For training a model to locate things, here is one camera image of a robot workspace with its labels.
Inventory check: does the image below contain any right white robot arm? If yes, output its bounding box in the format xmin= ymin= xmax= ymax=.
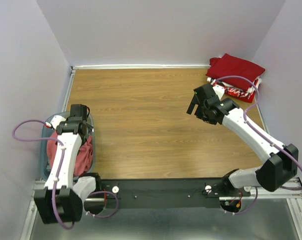
xmin=187 ymin=84 xmax=299 ymax=196

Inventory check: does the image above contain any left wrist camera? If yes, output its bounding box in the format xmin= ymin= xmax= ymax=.
xmin=44 ymin=115 xmax=66 ymax=130

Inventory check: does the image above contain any blue plastic bin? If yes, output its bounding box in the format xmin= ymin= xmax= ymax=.
xmin=41 ymin=111 xmax=96 ymax=181

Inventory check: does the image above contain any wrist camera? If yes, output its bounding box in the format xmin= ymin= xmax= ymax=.
xmin=213 ymin=84 xmax=225 ymax=100
xmin=44 ymin=115 xmax=66 ymax=130

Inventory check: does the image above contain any folded dark red t-shirt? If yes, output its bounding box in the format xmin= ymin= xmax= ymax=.
xmin=206 ymin=53 xmax=265 ymax=82

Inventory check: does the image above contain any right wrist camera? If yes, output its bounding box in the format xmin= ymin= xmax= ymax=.
xmin=213 ymin=84 xmax=225 ymax=100

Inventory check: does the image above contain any folded red white printed t-shirt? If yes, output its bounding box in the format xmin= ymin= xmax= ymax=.
xmin=207 ymin=77 xmax=256 ymax=103

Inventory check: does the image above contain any pink t-shirt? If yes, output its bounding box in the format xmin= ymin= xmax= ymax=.
xmin=46 ymin=135 xmax=93 ymax=177

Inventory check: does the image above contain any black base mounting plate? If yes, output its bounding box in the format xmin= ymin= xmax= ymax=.
xmin=101 ymin=177 xmax=250 ymax=209

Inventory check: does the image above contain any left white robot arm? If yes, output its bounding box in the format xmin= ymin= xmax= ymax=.
xmin=34 ymin=104 xmax=102 ymax=228

